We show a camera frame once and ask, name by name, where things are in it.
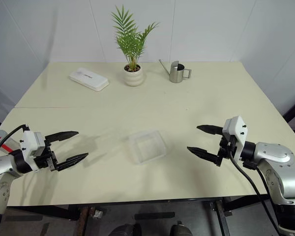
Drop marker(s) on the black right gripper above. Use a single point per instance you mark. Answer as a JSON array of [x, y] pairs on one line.
[[225, 147]]

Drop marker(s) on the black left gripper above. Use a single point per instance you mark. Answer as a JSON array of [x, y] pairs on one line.
[[45, 157]]

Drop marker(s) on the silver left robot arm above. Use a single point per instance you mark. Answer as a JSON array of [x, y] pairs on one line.
[[1, 167]]

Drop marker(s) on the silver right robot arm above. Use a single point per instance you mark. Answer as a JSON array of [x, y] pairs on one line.
[[273, 164]]

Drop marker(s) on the clear plastic container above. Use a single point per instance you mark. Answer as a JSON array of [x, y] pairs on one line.
[[147, 146]]

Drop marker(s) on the red and white object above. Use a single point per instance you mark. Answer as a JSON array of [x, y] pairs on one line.
[[1, 140]]

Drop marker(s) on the white flat rectangular box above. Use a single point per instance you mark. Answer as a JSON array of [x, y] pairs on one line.
[[88, 79]]

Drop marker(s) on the steel watering can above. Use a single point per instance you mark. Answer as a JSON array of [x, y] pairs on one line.
[[177, 71]]

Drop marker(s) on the dark rounded robot foot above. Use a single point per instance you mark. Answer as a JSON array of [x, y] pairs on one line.
[[180, 229], [124, 229]]

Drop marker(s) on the white ribbed plant pot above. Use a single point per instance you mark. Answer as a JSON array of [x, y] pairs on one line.
[[133, 75]]

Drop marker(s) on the green palm plant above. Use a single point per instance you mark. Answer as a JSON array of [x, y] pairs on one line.
[[132, 37]]

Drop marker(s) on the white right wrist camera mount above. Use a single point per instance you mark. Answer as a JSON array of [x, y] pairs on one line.
[[237, 134]]

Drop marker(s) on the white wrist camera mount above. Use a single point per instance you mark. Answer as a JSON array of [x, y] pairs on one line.
[[29, 147], [237, 134]]

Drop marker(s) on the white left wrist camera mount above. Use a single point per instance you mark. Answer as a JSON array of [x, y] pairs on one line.
[[29, 147]]

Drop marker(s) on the black metal table frame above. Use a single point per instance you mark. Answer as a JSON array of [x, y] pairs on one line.
[[142, 204]]

